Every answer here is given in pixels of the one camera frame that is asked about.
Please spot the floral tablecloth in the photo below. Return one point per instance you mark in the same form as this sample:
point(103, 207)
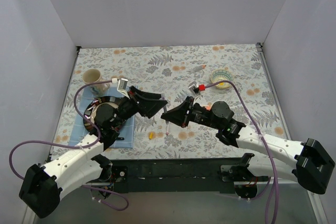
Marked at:
point(166, 70)

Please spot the white pink marker pen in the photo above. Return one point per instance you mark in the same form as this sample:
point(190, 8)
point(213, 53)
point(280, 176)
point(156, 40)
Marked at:
point(167, 128)

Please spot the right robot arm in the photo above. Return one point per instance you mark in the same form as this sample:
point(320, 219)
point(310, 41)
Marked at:
point(307, 163)

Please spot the yellow patterned bowl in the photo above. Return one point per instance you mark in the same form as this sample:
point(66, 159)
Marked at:
point(221, 75)

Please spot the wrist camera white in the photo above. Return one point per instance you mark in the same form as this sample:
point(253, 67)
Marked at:
point(196, 89)
point(121, 85)

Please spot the blue checked cloth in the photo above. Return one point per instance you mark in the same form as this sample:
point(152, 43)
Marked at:
point(80, 130)

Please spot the beige ceramic mug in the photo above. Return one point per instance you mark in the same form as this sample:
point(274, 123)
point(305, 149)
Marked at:
point(94, 77)

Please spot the grey orange marker pen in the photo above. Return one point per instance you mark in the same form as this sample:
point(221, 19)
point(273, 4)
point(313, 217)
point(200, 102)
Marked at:
point(198, 68)

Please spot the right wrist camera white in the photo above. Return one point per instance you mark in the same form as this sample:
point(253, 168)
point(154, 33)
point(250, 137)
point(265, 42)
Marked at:
point(196, 89)

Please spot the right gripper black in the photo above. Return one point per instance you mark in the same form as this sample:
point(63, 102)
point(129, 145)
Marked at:
point(188, 112)

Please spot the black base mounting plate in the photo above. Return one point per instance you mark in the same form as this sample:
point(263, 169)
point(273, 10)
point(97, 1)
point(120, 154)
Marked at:
point(221, 175)

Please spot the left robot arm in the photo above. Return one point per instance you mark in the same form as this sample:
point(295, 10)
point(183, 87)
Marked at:
point(44, 186)

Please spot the purple marker pen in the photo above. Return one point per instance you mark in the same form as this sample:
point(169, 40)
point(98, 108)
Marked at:
point(165, 107)

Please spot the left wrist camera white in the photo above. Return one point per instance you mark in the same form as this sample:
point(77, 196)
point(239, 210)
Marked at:
point(121, 85)

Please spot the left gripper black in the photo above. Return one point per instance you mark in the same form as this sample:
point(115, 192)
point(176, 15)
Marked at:
point(135, 100)

